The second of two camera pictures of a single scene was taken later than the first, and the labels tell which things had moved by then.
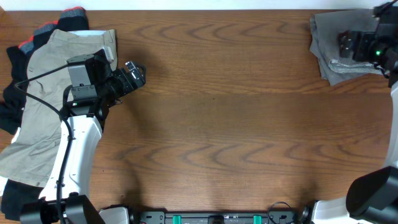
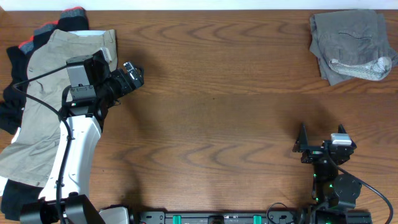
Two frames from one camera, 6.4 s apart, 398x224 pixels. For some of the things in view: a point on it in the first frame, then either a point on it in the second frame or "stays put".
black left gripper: x=127 y=88 stays put
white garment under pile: x=4 y=181 stays put
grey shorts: x=326 y=27 stays put
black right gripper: x=365 y=39 -> x=301 y=145
